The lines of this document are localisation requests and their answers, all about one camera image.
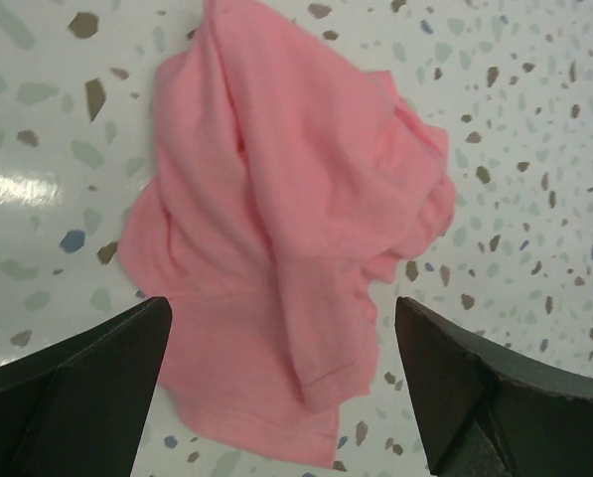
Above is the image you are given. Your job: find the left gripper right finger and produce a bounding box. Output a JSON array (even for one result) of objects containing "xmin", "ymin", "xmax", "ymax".
[{"xmin": 395, "ymin": 297, "xmax": 593, "ymax": 477}]

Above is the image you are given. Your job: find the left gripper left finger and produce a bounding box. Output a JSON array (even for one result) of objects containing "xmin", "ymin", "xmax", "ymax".
[{"xmin": 0, "ymin": 297, "xmax": 172, "ymax": 477}]

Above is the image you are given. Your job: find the pink t shirt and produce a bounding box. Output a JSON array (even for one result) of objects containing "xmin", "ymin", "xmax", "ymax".
[{"xmin": 118, "ymin": 1, "xmax": 456, "ymax": 467}]

